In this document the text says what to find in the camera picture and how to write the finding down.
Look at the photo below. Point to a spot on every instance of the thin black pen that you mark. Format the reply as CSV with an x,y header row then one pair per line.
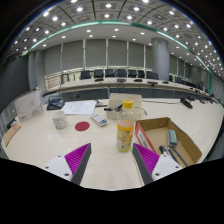
x,y
100,105

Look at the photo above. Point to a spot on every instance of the black conference microphone unit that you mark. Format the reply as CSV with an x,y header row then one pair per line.
x,y
55,104

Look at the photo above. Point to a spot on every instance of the white printed carton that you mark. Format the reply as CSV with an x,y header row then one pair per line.
x,y
29,106

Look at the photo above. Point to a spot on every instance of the white compartment organizer box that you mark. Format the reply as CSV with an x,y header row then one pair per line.
x,y
128,100

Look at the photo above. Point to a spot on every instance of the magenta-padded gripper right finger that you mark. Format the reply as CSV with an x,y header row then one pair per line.
x,y
148,160

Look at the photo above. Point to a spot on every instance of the yellow-capped clear drink bottle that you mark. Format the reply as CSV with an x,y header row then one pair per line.
x,y
125,133

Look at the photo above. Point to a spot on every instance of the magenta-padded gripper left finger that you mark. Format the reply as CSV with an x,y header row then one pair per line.
x,y
76,159

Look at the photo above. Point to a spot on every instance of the black tabletop microphone base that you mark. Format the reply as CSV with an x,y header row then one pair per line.
x,y
186,103

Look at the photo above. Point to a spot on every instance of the black desk microphones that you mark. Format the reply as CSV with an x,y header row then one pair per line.
x,y
121,80

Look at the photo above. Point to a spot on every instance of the printed white paper sheet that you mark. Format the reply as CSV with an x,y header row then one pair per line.
x,y
78,107

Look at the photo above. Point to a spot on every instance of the round ceiling lights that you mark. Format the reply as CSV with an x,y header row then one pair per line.
x,y
108,5

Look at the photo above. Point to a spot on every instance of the long curved conference desk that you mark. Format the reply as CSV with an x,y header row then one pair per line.
x,y
100,87

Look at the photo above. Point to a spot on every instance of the open brown cardboard box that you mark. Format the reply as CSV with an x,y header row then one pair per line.
x,y
156,133

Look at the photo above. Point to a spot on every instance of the black markers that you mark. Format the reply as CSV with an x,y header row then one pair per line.
x,y
113,108

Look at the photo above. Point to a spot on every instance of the white remote control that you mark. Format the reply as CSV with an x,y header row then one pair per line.
x,y
98,120

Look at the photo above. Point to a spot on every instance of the flat round red coaster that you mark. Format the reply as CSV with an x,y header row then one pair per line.
x,y
82,126

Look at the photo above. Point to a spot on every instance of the green whiteboard eraser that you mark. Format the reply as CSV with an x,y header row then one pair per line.
x,y
172,138

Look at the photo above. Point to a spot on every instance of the white patterned cup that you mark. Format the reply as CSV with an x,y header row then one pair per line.
x,y
60,120

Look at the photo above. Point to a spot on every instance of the brown cardboard piece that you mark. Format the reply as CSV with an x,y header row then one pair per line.
x,y
11,133

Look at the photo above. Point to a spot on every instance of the grey round column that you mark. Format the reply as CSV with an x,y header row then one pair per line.
x,y
161,60

